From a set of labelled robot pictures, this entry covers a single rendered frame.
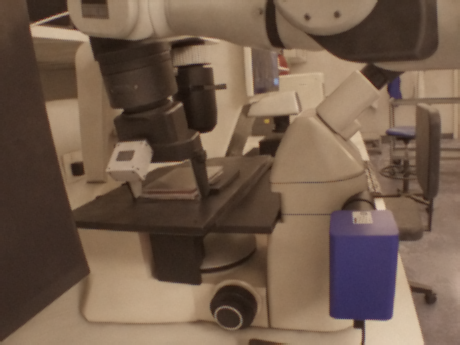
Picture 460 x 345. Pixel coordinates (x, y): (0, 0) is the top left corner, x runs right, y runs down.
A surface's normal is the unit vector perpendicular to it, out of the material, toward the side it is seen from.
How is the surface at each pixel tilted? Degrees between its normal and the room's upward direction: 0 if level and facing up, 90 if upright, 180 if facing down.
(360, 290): 90
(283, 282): 90
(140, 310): 80
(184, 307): 90
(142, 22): 123
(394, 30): 101
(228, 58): 90
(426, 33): 109
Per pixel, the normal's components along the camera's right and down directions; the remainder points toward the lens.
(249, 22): -0.52, 0.62
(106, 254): -0.30, 0.25
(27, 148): 0.94, -0.10
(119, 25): -0.52, 0.44
